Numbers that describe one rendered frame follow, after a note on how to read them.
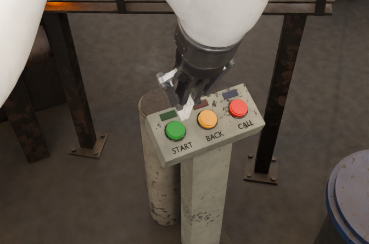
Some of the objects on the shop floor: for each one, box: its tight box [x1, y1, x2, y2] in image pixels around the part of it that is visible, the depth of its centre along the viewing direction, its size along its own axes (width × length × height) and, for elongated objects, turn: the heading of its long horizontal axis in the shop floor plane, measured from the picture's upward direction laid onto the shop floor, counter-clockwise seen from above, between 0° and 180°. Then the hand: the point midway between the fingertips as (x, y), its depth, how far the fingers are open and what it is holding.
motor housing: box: [2, 25, 53, 164], centre depth 142 cm, size 13×22×54 cm, turn 115°
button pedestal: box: [145, 84, 265, 244], centre depth 112 cm, size 16×24×62 cm, turn 115°
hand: (184, 105), depth 77 cm, fingers closed
